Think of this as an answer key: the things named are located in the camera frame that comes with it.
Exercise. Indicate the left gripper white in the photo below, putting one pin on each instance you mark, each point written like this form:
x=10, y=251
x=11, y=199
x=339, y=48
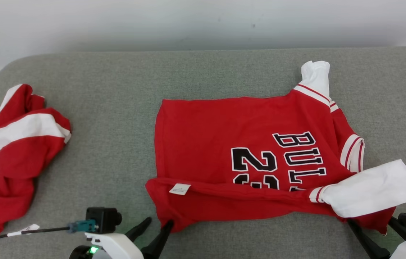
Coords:
x=116, y=246

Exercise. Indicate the red Bulls jersey white sleeves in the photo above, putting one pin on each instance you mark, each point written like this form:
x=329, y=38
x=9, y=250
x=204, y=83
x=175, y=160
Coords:
x=206, y=136

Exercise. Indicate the red shorts white stripe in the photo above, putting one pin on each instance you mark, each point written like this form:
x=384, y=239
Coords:
x=8, y=162

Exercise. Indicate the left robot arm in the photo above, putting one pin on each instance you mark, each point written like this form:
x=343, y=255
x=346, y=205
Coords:
x=78, y=253

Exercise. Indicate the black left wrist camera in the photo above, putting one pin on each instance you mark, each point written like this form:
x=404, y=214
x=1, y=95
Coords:
x=104, y=218

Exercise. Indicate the teal left camera connector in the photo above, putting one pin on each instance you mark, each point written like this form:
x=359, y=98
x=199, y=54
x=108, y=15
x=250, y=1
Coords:
x=84, y=226

